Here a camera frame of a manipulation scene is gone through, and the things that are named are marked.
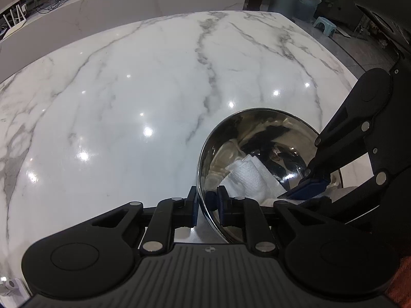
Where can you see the shiny steel bowl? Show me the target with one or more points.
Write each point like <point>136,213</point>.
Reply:
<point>244,128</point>

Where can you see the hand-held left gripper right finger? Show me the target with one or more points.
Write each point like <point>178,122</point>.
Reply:
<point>222,205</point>

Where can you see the small green stool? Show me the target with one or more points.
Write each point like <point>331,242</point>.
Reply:
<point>324,25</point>

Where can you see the white paper towel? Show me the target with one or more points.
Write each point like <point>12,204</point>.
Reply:
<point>250,179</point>

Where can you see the person's reddish clothing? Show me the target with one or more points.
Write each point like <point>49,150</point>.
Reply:
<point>401,282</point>

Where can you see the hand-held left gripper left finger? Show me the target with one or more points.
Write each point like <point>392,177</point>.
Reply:
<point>192,205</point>

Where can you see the grey trash can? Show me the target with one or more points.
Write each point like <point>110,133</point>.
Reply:
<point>284,1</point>

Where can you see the small white device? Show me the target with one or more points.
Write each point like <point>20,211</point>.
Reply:
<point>11,287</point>

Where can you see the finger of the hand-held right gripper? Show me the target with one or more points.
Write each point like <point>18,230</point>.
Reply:
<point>305,191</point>
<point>321,177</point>

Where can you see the white router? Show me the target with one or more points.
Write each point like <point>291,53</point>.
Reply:
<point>14,22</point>

